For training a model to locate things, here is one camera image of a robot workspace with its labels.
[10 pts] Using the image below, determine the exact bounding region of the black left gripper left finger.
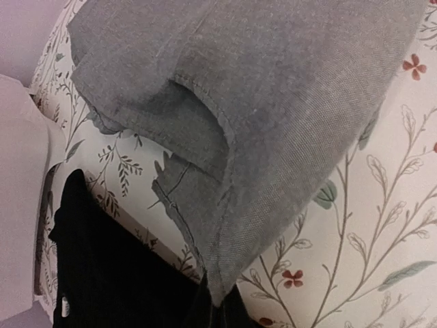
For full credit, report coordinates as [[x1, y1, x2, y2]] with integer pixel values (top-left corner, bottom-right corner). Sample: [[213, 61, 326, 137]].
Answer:
[[184, 275, 214, 328]]

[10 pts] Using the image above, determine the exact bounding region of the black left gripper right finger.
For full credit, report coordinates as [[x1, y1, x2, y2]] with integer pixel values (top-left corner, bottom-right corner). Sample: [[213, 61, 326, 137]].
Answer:
[[218, 285, 261, 328]]

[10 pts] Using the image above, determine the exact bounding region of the black t-shirt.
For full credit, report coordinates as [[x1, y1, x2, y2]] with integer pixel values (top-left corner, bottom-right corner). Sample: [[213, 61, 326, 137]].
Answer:
[[49, 169, 199, 327]]

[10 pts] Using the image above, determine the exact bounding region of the grey garment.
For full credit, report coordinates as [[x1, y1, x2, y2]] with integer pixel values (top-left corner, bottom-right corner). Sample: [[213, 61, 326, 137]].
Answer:
[[68, 1, 426, 305]]

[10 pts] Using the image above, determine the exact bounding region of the white plastic laundry bin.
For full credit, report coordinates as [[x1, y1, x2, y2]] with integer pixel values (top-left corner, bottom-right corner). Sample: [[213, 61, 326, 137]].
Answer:
[[1, 75, 66, 320]]

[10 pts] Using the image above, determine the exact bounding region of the floral tablecloth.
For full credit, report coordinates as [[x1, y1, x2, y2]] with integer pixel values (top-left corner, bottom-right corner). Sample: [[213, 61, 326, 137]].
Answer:
[[31, 1, 436, 327]]

